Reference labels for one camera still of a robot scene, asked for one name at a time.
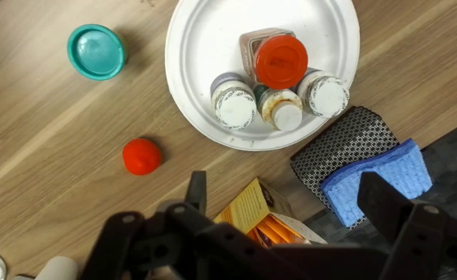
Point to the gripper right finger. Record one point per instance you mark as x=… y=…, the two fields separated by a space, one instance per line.
x=415 y=233

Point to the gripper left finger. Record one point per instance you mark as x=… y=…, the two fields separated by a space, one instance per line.
x=115 y=249

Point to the orange plushie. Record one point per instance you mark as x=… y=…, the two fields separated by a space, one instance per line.
x=141 y=156

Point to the white paper plate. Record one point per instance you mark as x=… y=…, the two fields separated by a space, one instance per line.
x=213 y=58

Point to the white cylinder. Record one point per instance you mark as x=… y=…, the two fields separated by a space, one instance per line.
x=55 y=269

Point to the blue sponge cloth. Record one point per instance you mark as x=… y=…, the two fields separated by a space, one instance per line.
x=399 y=171

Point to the dark grey woven mat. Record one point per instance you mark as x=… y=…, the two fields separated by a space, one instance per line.
x=454 y=163

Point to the black white patterned cloth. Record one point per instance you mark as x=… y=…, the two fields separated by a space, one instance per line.
x=345 y=144

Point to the row of orange packets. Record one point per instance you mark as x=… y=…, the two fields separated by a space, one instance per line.
x=277 y=231

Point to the yellow cardboard box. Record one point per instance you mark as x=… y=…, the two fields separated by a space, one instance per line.
x=248 y=204

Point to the bottle with white cap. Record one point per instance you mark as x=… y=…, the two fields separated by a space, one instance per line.
x=234 y=103
x=326 y=97

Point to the small bottle with stained cap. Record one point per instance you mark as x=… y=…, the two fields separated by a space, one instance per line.
x=285 y=111

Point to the teal lidded container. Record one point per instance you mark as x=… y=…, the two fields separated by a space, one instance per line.
x=95 y=51

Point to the bottle with orange lid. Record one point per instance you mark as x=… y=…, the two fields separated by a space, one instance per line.
x=280 y=61

